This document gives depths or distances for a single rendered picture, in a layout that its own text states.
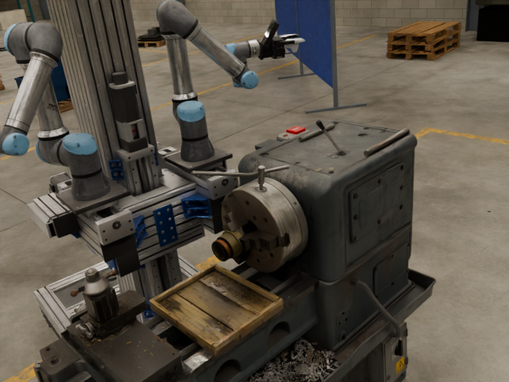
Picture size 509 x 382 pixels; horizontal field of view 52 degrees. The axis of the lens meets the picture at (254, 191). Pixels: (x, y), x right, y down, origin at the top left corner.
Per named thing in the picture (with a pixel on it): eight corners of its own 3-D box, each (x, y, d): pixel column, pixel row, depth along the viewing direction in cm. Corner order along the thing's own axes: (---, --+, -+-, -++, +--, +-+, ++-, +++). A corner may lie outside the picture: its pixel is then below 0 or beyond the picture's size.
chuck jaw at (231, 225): (248, 222, 184) (232, 192, 184) (256, 218, 180) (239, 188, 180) (225, 235, 177) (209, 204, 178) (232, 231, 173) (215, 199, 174)
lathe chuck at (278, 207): (238, 236, 203) (238, 167, 186) (298, 277, 184) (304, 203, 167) (221, 246, 198) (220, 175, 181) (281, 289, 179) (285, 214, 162)
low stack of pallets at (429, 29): (416, 45, 988) (417, 20, 970) (461, 46, 935) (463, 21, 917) (384, 58, 906) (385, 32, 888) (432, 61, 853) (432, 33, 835)
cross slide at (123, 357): (108, 306, 175) (106, 295, 173) (184, 367, 145) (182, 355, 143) (62, 332, 165) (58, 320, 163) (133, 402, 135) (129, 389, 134)
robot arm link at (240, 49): (224, 61, 235) (222, 42, 231) (247, 58, 237) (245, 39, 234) (228, 64, 228) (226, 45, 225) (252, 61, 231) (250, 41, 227)
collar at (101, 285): (101, 276, 156) (98, 267, 155) (114, 286, 151) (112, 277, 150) (76, 288, 152) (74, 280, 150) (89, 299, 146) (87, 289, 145)
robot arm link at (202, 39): (176, -5, 198) (266, 76, 220) (171, -6, 207) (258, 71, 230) (157, 20, 199) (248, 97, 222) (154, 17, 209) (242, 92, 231)
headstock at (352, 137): (331, 192, 251) (327, 114, 235) (420, 220, 218) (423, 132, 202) (240, 242, 216) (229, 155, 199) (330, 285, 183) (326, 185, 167)
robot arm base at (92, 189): (67, 192, 206) (60, 170, 202) (102, 180, 214) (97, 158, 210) (80, 204, 195) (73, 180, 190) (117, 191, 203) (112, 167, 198)
